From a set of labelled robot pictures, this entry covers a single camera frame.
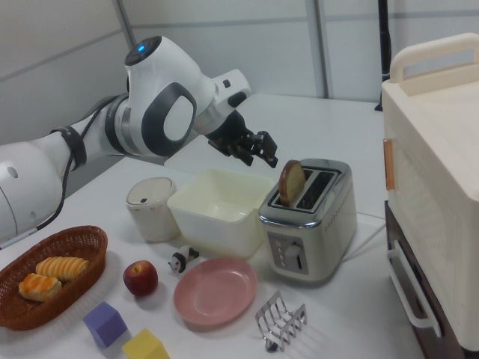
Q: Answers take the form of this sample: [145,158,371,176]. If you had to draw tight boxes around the purple foam cube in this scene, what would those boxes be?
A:
[82,301,129,349]

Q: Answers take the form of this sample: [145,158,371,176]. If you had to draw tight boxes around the chrome and cream toaster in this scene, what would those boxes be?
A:
[258,158,359,287]

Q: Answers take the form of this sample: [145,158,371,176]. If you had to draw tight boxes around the red apple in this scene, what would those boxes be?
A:
[123,260,159,298]

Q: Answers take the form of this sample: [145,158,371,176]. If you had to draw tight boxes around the yellow foam cube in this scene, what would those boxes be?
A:
[122,328,171,359]

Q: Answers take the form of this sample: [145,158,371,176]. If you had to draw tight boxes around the orange cabinet door handle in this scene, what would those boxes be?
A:
[382,138,396,191]

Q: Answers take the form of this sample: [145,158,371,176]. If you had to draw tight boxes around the cream plastic tub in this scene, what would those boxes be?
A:
[166,168,276,262]

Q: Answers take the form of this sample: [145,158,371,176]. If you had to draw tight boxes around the dark brown base box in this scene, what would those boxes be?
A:
[384,200,469,359]

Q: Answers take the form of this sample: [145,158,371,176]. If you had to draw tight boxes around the cream toy cabinet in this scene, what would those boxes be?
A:
[381,32,479,359]

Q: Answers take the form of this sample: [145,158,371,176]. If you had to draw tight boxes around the long striped bread roll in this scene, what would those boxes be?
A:
[35,256,91,283]

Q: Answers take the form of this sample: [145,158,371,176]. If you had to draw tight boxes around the white toaster power cord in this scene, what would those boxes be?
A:
[344,212,386,263]

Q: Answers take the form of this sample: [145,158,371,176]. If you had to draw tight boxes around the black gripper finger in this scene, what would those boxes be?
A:
[234,144,257,168]
[256,130,280,168]

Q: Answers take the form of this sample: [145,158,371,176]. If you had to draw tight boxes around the pink plate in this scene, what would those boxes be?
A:
[173,257,258,326]

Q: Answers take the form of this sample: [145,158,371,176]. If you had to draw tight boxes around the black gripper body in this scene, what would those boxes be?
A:
[206,111,259,160]

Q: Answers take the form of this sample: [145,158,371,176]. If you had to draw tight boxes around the brown crust bread slice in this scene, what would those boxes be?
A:
[278,159,307,206]

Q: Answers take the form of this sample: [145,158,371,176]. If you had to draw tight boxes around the black upright pole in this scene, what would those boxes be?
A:
[375,0,392,112]

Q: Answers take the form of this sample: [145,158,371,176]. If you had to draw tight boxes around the small cream lidded bin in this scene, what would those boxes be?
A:
[125,177,181,243]

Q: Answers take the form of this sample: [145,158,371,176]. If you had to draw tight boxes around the orange glazed bread roll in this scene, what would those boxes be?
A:
[18,272,62,302]

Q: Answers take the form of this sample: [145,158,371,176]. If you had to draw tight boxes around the metal toast rack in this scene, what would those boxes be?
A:
[254,290,308,353]

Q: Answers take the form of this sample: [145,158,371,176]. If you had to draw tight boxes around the white drawer handle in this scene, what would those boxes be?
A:
[387,239,443,336]

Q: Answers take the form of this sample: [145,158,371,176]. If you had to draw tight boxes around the panda figurine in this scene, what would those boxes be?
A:
[168,245,200,273]

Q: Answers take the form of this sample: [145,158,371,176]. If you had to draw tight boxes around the brown wicker basket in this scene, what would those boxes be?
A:
[0,224,109,331]

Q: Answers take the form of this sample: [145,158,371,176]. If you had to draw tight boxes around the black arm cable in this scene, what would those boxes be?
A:
[0,97,120,248]

